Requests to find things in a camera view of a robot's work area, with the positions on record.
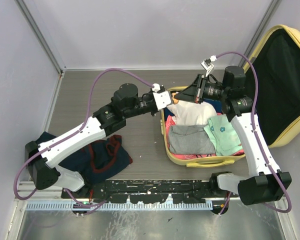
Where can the small orange wooden object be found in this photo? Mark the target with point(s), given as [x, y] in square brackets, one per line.
[175, 101]

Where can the yellow suitcase black lining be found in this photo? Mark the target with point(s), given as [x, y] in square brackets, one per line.
[263, 96]

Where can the aluminium corner post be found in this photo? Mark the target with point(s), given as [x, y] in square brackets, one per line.
[41, 32]
[261, 27]

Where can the white cloth garment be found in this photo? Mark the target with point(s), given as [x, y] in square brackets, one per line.
[192, 114]

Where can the pink patterned shirt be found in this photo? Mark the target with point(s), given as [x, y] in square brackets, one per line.
[169, 122]

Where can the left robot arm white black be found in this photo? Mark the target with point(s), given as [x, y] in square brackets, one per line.
[45, 169]

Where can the left aluminium corner post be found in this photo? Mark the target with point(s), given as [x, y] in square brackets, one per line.
[41, 32]

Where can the grey shirt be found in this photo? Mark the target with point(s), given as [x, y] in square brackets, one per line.
[189, 140]

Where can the green tissue packet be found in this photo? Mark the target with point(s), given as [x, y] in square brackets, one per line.
[223, 136]

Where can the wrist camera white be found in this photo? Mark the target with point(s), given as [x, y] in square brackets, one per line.
[162, 97]
[208, 65]

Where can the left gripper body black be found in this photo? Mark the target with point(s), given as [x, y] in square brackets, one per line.
[146, 106]

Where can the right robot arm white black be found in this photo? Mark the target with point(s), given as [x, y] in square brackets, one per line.
[266, 182]

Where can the navy garment red trim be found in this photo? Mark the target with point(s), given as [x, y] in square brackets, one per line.
[99, 160]

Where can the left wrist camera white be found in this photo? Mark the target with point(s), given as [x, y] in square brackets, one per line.
[162, 97]

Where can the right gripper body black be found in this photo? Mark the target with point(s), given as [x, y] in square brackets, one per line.
[211, 90]

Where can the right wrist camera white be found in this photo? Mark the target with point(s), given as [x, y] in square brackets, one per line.
[208, 65]

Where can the blue shirt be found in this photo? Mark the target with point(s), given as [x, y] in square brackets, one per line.
[216, 104]

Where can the aluminium rail frame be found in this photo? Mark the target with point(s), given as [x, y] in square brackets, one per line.
[150, 197]

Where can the right aluminium corner post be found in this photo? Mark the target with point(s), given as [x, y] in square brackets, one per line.
[261, 27]

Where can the black mounting base plate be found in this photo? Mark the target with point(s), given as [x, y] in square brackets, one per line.
[150, 191]

